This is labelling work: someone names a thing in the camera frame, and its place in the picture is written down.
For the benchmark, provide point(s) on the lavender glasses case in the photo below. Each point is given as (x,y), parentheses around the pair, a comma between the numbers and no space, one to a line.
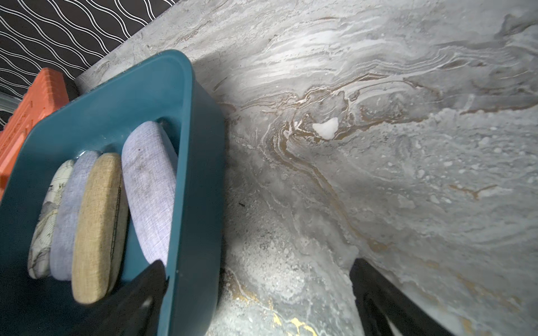
(62,247)

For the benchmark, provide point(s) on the orange plastic tool case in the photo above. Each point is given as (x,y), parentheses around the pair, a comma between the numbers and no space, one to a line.
(46,95)

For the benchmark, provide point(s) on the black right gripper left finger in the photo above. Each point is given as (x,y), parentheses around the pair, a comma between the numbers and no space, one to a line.
(134,309)

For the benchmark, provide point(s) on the marble print glasses case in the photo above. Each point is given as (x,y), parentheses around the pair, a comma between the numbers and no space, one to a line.
(38,262)

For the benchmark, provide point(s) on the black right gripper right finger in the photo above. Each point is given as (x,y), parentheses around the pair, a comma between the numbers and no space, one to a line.
(381,304)

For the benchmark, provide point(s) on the tan fabric glasses case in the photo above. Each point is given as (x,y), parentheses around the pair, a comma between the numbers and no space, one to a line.
(101,232)

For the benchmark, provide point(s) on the purple glasses case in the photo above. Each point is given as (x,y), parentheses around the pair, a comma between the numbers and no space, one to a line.
(149,165)

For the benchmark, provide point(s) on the teal plastic storage box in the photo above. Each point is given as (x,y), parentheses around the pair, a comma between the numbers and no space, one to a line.
(163,89)

